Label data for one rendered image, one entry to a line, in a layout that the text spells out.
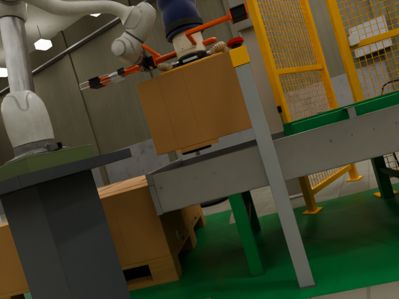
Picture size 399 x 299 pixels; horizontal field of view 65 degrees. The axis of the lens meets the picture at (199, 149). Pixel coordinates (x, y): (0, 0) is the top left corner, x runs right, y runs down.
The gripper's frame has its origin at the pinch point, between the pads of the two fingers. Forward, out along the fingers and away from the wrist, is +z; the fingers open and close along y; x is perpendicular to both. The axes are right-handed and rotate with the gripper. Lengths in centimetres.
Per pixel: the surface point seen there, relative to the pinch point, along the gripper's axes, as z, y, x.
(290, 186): 95, 111, 63
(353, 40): 38, 18, 123
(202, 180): -34, 69, 18
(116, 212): -19, 76, -37
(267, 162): -52, 68, 49
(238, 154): -34, 63, 38
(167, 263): -19, 110, -17
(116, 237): -19, 90, -41
